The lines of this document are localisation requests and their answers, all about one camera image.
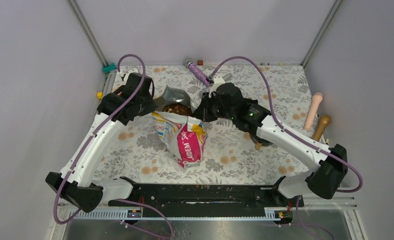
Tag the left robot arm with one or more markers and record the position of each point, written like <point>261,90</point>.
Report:
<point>75,181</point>

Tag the gold microphone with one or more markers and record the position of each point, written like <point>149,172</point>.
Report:
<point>323,123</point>

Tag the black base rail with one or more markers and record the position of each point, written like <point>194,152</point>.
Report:
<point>204,201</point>

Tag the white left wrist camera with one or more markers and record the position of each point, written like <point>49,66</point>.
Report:
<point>124,74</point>

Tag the teal clip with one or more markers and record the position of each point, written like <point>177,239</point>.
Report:
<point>109,68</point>

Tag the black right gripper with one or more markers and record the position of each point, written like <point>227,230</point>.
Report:
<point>203,112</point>

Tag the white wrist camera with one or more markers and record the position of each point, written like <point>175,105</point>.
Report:
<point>124,74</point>
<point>217,82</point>

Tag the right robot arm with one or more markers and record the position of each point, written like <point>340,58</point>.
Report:
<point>326,165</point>

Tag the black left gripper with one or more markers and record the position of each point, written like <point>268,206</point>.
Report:
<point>150,107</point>

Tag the black bowl paw print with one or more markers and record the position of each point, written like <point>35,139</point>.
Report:
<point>256,139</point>

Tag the pink microphone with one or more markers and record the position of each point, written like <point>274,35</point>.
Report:
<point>315,102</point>

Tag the grey microphone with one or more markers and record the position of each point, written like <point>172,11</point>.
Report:
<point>227,77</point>

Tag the purple glitter microphone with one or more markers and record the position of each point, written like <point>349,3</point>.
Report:
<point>197,72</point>

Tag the small yellow cube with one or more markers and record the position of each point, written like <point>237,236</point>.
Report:
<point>99,95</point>

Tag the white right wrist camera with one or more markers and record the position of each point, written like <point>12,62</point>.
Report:
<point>217,82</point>

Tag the wooden bowl stand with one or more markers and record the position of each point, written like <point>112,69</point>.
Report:
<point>258,146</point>

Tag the pet food bag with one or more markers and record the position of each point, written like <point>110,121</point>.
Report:
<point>183,135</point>

